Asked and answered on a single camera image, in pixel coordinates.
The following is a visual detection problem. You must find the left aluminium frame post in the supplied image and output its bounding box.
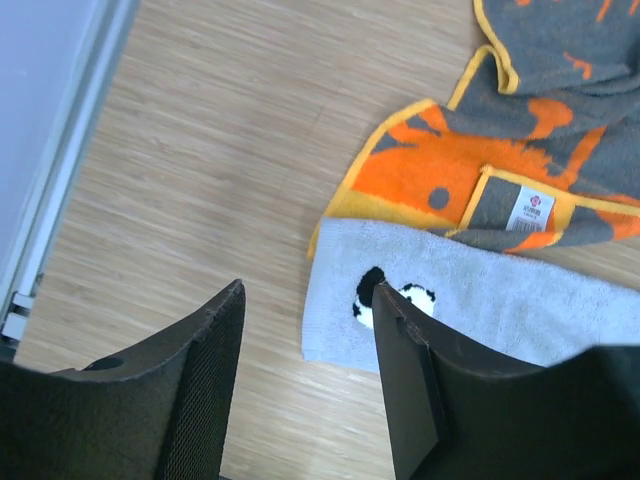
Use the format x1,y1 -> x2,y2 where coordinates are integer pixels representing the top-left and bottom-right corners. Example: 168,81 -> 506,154
1,1 -> 139,360

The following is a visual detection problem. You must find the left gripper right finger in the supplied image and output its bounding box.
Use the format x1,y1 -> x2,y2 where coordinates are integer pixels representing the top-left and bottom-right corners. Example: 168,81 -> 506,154
373,284 -> 639,479

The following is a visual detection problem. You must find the grey panda towel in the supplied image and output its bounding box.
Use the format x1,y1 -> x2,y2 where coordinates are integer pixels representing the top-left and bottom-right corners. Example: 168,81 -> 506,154
302,218 -> 639,372

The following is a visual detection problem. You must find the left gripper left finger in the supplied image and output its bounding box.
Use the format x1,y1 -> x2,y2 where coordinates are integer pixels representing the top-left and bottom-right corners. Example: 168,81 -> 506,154
1,280 -> 246,479

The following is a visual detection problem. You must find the grey orange happy towel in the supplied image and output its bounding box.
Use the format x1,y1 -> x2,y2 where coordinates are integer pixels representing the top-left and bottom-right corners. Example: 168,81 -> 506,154
325,1 -> 639,253

